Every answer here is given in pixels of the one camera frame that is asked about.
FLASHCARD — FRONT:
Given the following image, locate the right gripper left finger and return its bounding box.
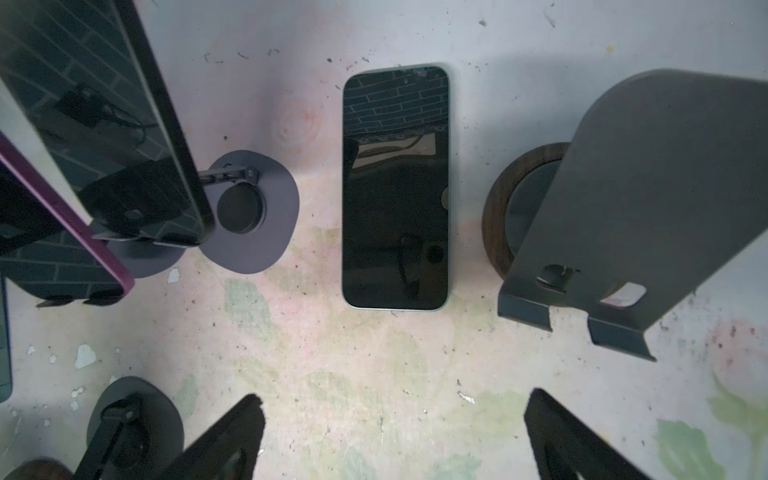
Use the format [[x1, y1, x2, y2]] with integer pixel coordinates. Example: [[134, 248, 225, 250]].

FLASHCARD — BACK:
[[158, 394, 266, 480]]

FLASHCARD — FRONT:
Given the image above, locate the purple-edged back left phone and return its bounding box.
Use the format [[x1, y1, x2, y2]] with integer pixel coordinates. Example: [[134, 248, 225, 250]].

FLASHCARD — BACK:
[[1, 136, 135, 308]]

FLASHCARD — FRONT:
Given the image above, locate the black phone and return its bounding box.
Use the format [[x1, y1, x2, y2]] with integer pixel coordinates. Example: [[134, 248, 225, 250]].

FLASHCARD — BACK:
[[0, 277, 13, 403], [341, 66, 450, 311], [1, 1, 215, 248]]

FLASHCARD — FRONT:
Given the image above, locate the middle black phone stand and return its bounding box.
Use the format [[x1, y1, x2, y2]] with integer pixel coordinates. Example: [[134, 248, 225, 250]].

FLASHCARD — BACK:
[[74, 376, 184, 479]]

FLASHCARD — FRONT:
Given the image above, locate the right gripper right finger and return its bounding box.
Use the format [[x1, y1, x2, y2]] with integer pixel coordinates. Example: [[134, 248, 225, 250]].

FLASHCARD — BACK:
[[524, 388, 647, 479]]

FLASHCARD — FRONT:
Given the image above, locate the wood-base grey phone stand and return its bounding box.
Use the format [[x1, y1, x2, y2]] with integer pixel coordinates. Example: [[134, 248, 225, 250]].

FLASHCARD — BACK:
[[481, 69, 767, 359]]

